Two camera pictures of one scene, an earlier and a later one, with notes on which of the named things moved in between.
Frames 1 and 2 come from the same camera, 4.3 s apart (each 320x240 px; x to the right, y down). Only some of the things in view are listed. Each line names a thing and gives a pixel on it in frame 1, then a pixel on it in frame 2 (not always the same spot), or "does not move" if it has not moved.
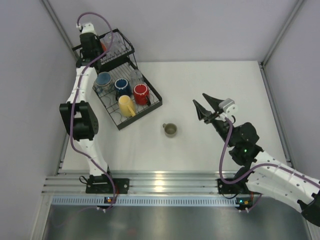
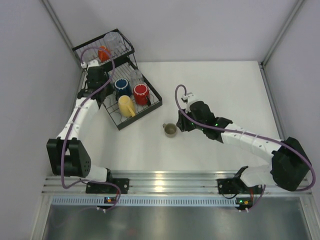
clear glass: x=117 y=45 does not move
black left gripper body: x=89 y=46 -> x=99 y=64
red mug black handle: x=141 y=94 does not move
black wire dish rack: x=119 y=84 does not move
